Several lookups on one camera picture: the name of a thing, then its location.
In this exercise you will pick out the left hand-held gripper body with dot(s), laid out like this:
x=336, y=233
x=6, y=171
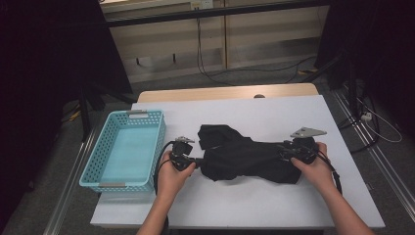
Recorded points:
x=181, y=150

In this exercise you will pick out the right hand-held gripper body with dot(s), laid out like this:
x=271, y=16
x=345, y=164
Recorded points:
x=303, y=148

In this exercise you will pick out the black pants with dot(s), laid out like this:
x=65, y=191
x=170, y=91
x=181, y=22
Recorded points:
x=244, y=160

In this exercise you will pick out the light blue plastic basket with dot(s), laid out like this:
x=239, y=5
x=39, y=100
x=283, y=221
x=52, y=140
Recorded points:
x=130, y=153

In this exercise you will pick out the person's right hand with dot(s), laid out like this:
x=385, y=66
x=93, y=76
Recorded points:
x=318, y=173

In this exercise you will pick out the person's left hand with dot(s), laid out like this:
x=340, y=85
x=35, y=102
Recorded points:
x=169, y=179

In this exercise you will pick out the round table grommet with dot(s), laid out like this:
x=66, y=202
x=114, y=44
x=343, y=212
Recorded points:
x=259, y=96

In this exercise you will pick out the wooden table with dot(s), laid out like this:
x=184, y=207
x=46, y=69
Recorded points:
x=195, y=93

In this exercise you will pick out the white power plug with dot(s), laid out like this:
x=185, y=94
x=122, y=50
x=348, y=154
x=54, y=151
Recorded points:
x=366, y=116

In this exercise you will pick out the black stand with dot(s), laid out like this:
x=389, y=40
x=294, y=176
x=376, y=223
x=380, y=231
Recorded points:
x=351, y=84
x=85, y=114

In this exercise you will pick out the black curtain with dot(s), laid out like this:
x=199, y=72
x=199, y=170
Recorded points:
x=49, y=65
x=391, y=49

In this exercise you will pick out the aluminium floor rail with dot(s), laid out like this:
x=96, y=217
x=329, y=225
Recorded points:
x=70, y=186
x=385, y=163

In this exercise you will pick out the white wall socket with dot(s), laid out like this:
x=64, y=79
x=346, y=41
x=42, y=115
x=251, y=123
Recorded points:
x=204, y=4

